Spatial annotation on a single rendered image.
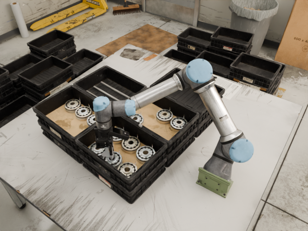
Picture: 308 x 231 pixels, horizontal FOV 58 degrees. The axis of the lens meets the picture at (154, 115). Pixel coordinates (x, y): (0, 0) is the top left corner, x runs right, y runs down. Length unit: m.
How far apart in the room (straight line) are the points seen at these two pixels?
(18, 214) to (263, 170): 1.81
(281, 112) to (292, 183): 0.76
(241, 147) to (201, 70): 0.40
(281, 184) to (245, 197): 1.06
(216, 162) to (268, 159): 0.42
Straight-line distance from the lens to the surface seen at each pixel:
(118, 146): 1.59
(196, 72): 1.31
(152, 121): 1.71
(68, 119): 1.81
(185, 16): 4.79
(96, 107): 1.29
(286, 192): 2.61
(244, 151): 1.38
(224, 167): 1.50
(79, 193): 1.61
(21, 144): 1.94
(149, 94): 1.43
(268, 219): 2.43
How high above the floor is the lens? 2.03
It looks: 43 degrees down
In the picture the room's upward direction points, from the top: straight up
